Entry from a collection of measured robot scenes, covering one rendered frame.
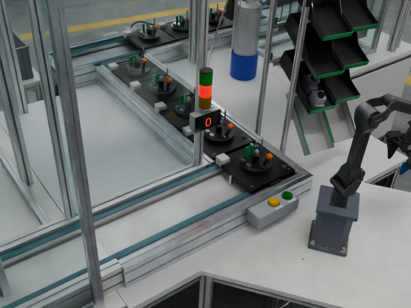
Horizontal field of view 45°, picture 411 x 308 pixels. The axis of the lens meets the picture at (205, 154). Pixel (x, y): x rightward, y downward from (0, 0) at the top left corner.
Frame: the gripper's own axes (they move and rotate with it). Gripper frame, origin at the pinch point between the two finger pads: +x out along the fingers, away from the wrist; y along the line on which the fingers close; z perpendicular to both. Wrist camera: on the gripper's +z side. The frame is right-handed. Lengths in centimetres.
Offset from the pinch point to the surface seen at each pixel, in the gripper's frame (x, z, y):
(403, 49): 36, 107, 136
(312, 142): 20.8, -13.2, 33.2
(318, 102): 0.4, -17.6, 34.4
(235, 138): 32, -41, 49
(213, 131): 32, -51, 53
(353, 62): -13.2, -2.7, 43.6
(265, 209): 27, -45, 3
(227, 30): 44, -8, 165
